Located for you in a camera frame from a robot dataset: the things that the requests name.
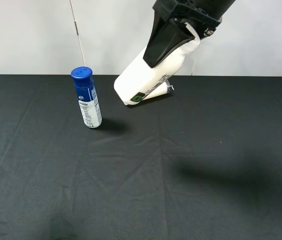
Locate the black tablecloth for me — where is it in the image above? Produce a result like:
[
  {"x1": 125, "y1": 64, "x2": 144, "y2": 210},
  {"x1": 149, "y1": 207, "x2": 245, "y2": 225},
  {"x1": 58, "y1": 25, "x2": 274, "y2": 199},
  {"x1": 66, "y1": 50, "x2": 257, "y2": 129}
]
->
[{"x1": 0, "y1": 75, "x2": 282, "y2": 240}]

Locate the blue capped white bottle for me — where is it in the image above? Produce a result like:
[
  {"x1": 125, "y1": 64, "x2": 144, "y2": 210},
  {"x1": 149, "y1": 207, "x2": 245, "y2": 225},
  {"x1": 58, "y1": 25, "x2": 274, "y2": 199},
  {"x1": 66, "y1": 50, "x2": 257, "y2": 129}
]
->
[{"x1": 71, "y1": 66, "x2": 102, "y2": 129}]

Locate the white milk bottle green label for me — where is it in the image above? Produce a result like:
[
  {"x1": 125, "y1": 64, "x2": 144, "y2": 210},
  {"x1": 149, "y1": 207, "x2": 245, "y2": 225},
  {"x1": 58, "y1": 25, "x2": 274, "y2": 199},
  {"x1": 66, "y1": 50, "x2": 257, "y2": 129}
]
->
[{"x1": 114, "y1": 22, "x2": 200, "y2": 106}]

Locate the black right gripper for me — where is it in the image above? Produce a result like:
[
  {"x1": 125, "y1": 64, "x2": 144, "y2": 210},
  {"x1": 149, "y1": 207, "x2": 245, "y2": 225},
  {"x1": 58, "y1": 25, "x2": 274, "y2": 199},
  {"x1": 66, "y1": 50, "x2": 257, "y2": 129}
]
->
[{"x1": 143, "y1": 0, "x2": 235, "y2": 68}]

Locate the white cylinder tube lying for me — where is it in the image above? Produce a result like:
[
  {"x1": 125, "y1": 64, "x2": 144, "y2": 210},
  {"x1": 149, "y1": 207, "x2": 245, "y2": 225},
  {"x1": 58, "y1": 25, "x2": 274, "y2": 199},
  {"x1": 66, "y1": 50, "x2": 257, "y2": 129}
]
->
[{"x1": 144, "y1": 80, "x2": 174, "y2": 100}]

